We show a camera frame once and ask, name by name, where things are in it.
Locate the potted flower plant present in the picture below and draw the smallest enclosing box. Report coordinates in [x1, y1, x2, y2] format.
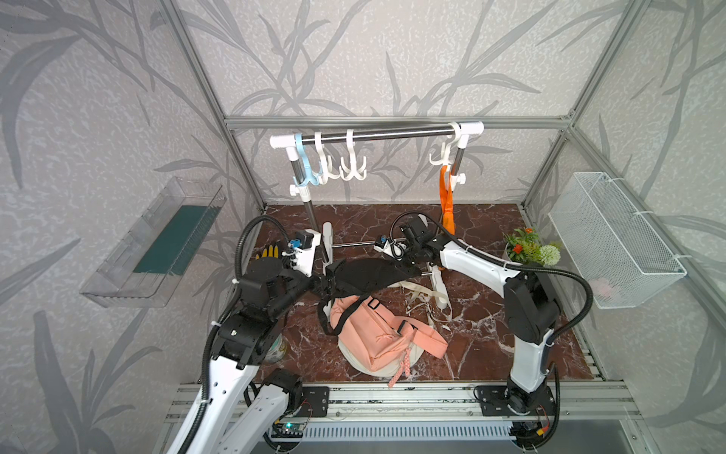
[504, 227, 562, 267]

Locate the orange sling bag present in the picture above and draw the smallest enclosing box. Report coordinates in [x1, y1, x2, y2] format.
[439, 166, 456, 235]

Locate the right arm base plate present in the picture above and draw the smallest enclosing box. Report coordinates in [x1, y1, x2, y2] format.
[474, 384, 556, 417]

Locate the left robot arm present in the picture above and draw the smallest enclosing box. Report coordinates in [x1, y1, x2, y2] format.
[168, 215, 321, 453]

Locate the light blue plastic hook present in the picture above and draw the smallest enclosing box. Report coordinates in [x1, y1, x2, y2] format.
[293, 134, 321, 187]

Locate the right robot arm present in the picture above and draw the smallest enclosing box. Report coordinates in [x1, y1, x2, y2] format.
[376, 212, 595, 415]

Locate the white hook rightmost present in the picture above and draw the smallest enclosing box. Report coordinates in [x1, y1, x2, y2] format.
[428, 122, 461, 166]

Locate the black sling bag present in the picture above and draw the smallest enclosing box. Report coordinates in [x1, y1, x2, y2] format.
[313, 257, 423, 336]

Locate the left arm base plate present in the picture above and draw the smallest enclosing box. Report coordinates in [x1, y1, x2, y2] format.
[283, 385, 331, 418]

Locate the green lit circuit board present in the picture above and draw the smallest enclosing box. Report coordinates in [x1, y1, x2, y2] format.
[270, 421, 307, 440]

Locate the yellow black work glove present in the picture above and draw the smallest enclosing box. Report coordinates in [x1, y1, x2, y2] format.
[255, 243, 280, 259]

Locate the clear plastic wall shelf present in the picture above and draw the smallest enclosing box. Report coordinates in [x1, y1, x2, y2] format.
[81, 177, 227, 308]

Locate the white wire basket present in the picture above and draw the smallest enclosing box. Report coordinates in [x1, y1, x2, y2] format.
[549, 172, 687, 309]

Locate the green tape roll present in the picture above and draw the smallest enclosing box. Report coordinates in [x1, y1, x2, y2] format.
[264, 335, 289, 364]

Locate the cream sling bag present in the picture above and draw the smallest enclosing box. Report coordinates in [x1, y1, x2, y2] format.
[337, 279, 449, 380]

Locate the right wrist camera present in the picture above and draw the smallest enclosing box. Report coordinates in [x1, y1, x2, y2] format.
[374, 236, 406, 260]

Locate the pink sling bag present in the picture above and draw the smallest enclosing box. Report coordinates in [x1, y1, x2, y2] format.
[330, 293, 450, 390]

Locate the white hook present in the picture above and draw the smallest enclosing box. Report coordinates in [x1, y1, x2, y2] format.
[428, 122, 461, 166]
[340, 129, 367, 182]
[314, 132, 340, 185]

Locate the white and chrome garment rack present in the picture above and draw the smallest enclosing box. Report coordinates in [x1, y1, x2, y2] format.
[268, 120, 486, 310]

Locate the aluminium front rail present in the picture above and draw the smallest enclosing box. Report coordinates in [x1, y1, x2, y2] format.
[163, 381, 642, 424]

